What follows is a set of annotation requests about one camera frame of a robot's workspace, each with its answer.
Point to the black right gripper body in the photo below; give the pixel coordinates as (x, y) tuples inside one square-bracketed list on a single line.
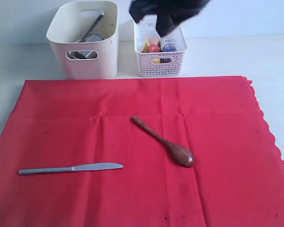
[(190, 8)]

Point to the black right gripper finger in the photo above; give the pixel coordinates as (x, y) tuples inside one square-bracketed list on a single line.
[(167, 21), (140, 8)]

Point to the brown egg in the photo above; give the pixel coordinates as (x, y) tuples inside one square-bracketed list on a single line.
[(155, 41)]

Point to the blue white milk carton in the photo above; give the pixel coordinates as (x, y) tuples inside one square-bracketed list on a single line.
[(167, 45)]

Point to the red sausage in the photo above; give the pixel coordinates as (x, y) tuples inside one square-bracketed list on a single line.
[(153, 48)]

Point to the yellow cheese wedge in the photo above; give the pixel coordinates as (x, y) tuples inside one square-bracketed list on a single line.
[(145, 46)]

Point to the dark wooden chopstick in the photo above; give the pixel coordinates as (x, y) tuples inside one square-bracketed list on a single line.
[(91, 29), (94, 24)]

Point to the stainless steel cup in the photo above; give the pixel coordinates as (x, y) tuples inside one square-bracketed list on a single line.
[(94, 37)]

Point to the brown wooden spoon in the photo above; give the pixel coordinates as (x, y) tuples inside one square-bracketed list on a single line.
[(181, 155)]

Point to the white perforated plastic basket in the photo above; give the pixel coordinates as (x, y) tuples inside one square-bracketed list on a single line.
[(146, 30)]

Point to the cream plastic tub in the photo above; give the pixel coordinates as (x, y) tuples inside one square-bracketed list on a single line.
[(72, 24)]

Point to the silver table knife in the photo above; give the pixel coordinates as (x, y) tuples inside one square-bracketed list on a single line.
[(85, 167)]

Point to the red tablecloth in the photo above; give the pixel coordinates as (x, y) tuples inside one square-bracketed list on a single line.
[(237, 179)]

